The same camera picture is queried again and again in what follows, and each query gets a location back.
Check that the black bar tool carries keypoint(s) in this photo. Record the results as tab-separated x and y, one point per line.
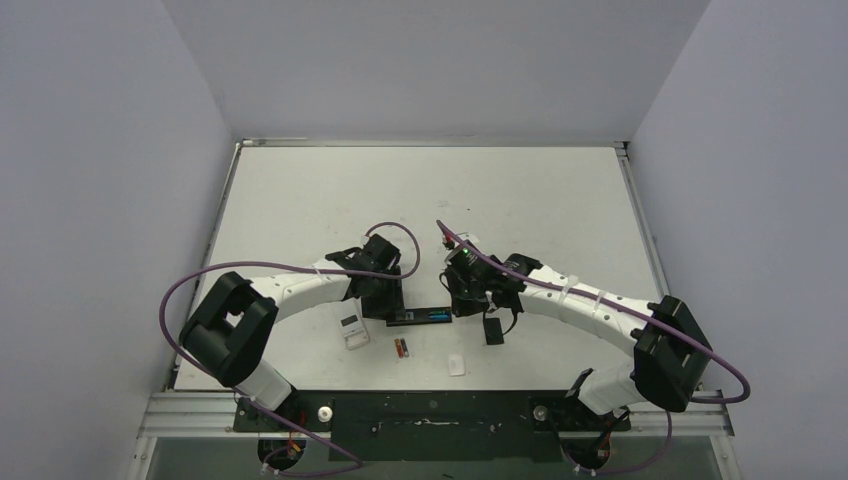
412	317

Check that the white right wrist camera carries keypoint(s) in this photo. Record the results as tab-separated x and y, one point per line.
453	242

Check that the black battery cover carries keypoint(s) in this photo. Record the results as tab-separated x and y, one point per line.
493	331

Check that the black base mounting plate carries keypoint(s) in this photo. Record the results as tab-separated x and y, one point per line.
450	425

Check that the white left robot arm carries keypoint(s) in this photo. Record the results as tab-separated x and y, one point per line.
228	332

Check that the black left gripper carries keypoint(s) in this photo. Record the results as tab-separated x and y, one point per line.
391	304

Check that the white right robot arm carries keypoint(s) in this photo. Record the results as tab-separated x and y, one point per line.
665	345

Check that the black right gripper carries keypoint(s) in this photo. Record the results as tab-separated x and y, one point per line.
466	299

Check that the white battery cover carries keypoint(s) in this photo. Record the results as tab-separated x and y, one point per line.
456	365

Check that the aluminium rail frame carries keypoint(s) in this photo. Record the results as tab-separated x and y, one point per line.
195	415

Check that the white red remote control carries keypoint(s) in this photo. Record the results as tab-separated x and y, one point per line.
352	327

